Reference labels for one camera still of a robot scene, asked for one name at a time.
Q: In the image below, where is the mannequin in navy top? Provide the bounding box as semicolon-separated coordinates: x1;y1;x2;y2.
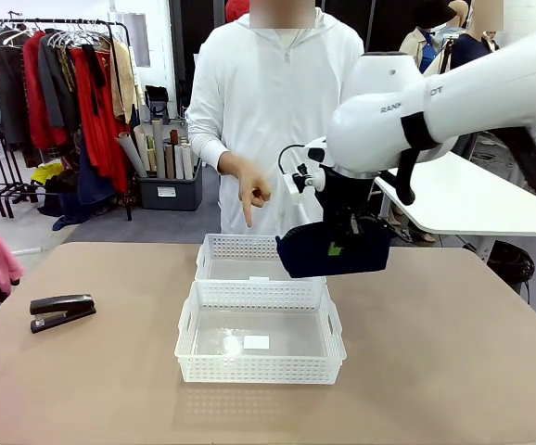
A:
448;30;501;70

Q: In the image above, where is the dark grey coat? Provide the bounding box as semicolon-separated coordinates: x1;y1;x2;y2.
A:
0;34;32;154

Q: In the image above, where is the white table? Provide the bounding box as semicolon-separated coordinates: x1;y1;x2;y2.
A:
373;150;536;261

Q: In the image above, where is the mannequin in beige coat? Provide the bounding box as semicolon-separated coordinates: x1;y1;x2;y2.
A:
398;25;440;78

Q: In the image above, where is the black chair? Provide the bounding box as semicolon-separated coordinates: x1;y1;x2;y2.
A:
145;84;171;125

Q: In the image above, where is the translucent white perforated basket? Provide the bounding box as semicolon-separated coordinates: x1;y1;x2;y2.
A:
173;279;348;385
194;233;328;284

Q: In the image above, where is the black scarf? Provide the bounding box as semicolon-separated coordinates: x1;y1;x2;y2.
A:
82;44;107;117

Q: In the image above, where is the yellow bag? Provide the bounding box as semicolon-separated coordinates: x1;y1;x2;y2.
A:
31;161;65;186

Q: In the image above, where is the black camera cable loop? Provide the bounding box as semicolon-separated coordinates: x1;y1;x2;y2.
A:
278;144;307;177

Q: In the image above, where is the red dress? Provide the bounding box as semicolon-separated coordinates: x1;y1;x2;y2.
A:
69;44;133;194

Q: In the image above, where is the cream paper roll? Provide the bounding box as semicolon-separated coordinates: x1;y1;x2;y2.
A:
132;125;154;175

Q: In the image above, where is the white paper tube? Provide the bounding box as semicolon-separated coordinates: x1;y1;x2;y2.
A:
173;143;193;182

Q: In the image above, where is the grey blazer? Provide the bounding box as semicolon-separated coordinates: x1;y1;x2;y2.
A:
38;32;82;131

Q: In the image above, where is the person in white hoodie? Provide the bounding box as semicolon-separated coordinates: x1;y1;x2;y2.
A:
185;6;366;237

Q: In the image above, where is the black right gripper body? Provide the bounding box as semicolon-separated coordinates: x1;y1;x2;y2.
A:
316;165;376;224

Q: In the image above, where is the red jacket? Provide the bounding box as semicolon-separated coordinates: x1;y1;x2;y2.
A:
21;31;70;152

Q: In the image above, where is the brown cardboard tube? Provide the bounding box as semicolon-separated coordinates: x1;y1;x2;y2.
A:
163;143;177;181

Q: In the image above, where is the person's right hand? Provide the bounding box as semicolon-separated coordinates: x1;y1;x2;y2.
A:
216;149;274;229

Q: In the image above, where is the black stapler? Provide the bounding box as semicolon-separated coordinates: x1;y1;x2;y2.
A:
29;293;98;335

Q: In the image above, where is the grey storage bin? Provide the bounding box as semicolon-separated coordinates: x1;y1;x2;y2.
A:
135;159;203;212

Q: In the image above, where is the person's right forearm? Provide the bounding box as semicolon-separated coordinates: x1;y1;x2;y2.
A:
186;115;232;175

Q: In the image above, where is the navy cloth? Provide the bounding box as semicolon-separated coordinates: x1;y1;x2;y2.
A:
52;192;111;232

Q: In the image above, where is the black cable coil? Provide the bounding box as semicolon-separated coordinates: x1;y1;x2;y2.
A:
488;240;536;284

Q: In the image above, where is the red cloth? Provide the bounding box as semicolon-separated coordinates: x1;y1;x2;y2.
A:
224;0;252;22

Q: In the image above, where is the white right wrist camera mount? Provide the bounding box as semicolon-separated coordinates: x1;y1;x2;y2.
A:
282;136;329;210

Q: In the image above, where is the black clothes rack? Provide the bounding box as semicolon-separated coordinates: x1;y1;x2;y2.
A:
0;17;134;222

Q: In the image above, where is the beige garment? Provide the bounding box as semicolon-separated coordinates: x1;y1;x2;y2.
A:
108;39;139;126

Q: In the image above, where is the tall grey cardboard tube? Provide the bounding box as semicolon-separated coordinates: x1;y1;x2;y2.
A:
151;119;167;180

